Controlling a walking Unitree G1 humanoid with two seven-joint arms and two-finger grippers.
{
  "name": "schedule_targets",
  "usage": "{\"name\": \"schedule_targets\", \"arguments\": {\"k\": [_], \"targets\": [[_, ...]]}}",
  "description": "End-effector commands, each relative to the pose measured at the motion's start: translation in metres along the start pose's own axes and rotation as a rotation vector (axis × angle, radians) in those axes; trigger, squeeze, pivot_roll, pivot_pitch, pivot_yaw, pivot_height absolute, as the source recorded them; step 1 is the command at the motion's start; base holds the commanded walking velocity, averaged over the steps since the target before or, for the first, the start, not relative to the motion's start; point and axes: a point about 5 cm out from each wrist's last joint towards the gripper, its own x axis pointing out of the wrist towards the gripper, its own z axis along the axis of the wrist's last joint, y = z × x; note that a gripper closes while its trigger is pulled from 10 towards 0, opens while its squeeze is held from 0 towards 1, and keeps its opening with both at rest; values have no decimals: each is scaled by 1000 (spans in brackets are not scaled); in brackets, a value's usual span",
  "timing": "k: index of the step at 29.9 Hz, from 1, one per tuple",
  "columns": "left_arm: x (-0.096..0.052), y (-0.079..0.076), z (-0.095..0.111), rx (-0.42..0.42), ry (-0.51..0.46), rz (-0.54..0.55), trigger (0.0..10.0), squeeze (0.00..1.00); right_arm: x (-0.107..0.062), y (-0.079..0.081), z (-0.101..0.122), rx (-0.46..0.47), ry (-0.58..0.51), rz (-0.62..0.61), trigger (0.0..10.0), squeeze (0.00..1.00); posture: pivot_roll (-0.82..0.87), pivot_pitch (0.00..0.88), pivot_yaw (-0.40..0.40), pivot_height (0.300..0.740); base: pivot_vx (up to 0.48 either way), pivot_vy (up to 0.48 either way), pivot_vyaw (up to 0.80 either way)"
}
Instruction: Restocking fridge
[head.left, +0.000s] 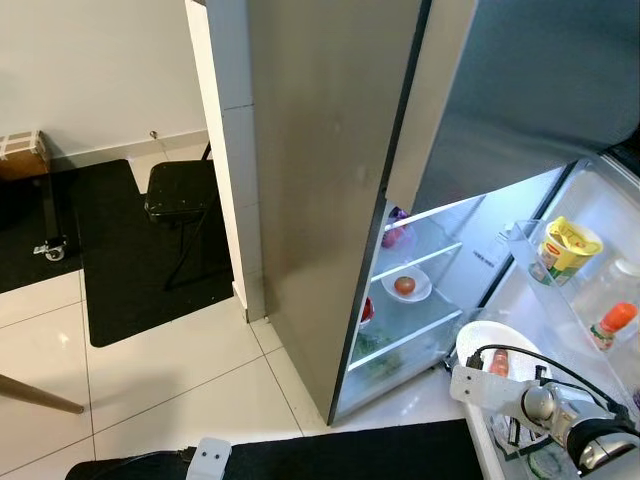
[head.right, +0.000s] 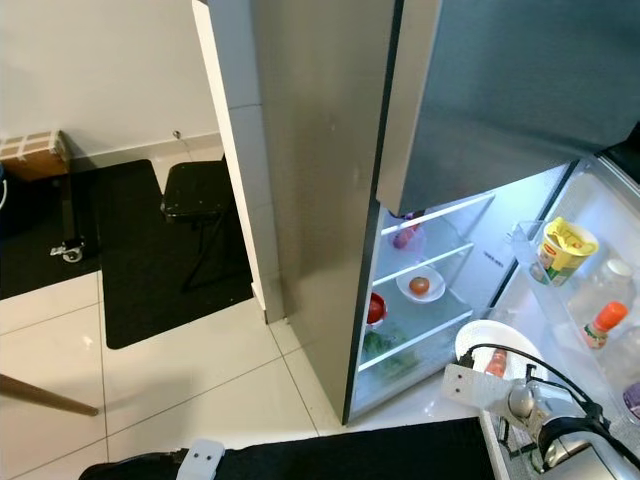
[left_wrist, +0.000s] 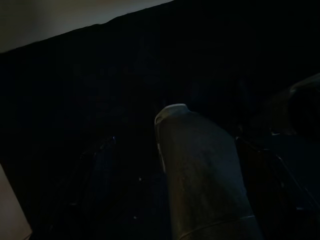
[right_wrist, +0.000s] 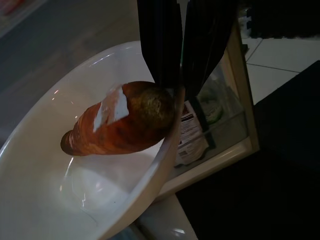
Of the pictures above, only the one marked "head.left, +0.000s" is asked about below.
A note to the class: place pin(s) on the red sausage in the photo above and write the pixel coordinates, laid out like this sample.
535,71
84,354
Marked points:
499,364

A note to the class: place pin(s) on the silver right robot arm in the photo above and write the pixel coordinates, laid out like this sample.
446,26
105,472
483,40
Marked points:
590,440

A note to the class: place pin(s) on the glass fridge shelf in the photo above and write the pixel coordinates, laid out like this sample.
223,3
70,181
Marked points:
430,252
420,332
440,208

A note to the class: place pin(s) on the steel fridge body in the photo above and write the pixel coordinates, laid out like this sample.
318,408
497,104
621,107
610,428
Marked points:
320,200

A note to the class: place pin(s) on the clear bottle white cap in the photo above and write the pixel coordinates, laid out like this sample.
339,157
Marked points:
622,280

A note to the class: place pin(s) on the yellow cup noodles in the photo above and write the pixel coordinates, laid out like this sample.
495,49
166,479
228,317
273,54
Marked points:
568,250

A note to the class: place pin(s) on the bottle with orange cap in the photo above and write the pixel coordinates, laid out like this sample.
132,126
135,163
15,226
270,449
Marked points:
615,322

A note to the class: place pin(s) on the steel freezer door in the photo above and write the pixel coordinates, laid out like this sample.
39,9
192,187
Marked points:
540,90

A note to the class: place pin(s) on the white plate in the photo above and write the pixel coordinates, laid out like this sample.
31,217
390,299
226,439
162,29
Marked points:
422,291

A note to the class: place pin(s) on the red tomato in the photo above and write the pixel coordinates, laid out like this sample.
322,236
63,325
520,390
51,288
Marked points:
405,286

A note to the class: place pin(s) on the red and white bowl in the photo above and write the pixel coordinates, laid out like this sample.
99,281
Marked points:
367,312

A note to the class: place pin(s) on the green leafy vegetables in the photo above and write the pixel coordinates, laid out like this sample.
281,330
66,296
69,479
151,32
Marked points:
372,350

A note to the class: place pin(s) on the black folding stool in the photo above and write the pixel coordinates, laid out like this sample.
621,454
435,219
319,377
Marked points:
180,195

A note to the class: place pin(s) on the black gym floor mat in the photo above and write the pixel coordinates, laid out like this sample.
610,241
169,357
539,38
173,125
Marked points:
120,280

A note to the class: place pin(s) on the black wheeled dolly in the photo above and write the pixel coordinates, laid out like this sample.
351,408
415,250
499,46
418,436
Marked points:
50,215

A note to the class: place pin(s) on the cardboard box lattice top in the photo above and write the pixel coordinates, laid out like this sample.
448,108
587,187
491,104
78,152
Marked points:
22,160

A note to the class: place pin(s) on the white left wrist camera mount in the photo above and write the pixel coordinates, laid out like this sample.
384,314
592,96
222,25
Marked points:
210,460

